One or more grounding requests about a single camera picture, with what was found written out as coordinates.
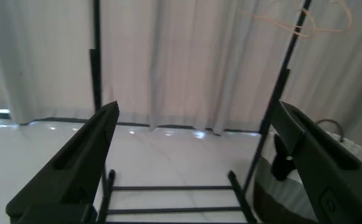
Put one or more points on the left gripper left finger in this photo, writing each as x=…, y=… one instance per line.
x=59, y=193

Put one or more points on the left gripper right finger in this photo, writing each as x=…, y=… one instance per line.
x=339, y=193

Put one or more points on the pink clothes hanger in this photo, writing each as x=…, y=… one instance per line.
x=274, y=24
x=324, y=30

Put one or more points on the white laundry basket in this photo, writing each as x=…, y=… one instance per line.
x=293, y=193

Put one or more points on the black clothes rack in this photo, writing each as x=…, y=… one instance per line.
x=96, y=77

